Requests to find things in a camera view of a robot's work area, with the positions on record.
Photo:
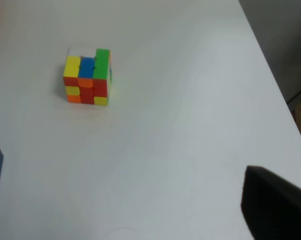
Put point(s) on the multicoloured puzzle cube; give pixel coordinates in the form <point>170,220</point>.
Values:
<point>87,76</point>

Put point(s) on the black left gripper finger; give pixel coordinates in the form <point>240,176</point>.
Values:
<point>271,205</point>

